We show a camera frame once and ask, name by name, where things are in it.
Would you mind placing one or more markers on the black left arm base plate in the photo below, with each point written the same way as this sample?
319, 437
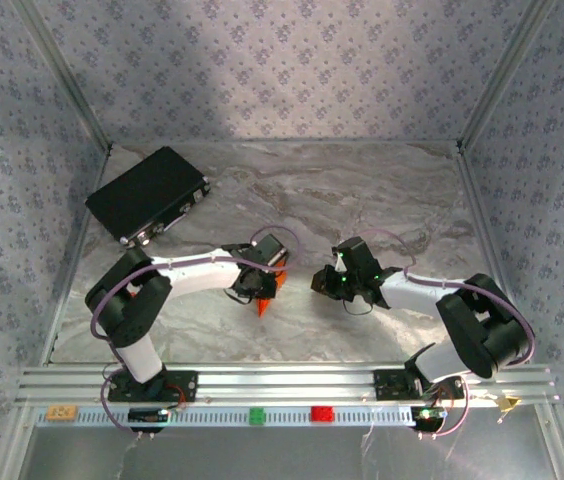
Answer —
187, 387

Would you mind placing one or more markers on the black left controller board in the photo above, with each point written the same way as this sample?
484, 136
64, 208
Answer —
148, 415

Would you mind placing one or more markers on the green toy brick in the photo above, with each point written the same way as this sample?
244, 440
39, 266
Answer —
257, 416

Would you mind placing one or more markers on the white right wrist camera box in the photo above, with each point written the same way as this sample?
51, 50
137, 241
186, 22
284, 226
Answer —
339, 262

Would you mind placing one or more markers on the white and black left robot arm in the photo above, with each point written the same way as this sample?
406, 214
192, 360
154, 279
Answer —
132, 310

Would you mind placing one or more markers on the black controller board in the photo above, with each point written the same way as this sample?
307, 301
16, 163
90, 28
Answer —
148, 415
428, 414

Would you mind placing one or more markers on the orange toy brick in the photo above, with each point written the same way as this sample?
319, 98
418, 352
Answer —
62, 413

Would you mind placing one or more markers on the black right controller board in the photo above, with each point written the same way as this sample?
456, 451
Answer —
428, 414

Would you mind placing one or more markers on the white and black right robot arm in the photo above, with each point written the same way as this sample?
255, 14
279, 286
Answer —
477, 330

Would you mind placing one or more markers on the orange paper sheet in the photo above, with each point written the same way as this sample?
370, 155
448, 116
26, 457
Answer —
263, 307

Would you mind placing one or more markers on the wide red toy brick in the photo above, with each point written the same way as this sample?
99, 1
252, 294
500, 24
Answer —
322, 414

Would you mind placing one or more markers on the aluminium side rail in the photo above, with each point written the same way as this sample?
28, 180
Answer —
74, 255
477, 200

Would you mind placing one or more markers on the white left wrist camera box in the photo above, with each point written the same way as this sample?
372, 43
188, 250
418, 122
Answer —
278, 257

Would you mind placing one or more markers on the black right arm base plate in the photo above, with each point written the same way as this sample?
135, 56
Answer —
384, 385

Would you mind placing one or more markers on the aluminium front frame rail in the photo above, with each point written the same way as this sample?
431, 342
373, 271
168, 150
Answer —
282, 385

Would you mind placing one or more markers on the aluminium frame post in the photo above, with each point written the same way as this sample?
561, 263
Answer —
503, 75
559, 450
14, 450
67, 77

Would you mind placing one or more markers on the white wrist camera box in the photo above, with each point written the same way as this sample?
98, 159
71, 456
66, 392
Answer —
278, 257
339, 262

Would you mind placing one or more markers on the black hard case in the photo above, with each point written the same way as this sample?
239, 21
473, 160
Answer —
147, 190

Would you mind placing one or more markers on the gold tape piece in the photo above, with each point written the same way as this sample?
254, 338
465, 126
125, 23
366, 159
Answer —
508, 402

